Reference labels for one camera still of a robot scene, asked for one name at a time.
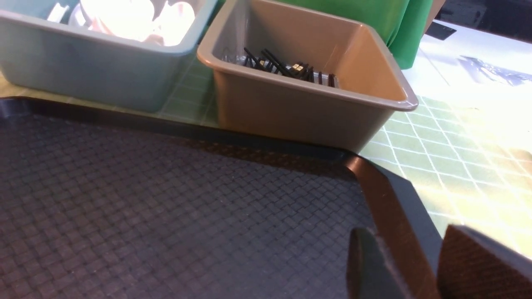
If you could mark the pile of black chopsticks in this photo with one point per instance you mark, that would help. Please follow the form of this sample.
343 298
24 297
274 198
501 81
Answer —
270 63

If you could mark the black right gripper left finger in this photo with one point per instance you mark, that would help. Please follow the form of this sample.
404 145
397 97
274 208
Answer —
371 270

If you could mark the brown plastic chopstick bin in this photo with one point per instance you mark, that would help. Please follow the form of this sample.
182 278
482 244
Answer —
362 83

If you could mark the pile of white spoons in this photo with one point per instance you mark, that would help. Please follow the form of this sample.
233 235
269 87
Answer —
130 19

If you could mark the green checkered table mat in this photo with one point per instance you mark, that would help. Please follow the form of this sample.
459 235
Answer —
463 171

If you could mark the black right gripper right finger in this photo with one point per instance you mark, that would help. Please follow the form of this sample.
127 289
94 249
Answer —
472 265

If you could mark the teal plastic spoon bin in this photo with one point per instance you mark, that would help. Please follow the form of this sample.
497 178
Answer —
73 61

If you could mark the clear plastic bag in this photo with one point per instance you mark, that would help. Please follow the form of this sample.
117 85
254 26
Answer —
486 73

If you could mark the black serving tray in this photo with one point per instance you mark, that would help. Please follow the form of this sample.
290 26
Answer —
99 204

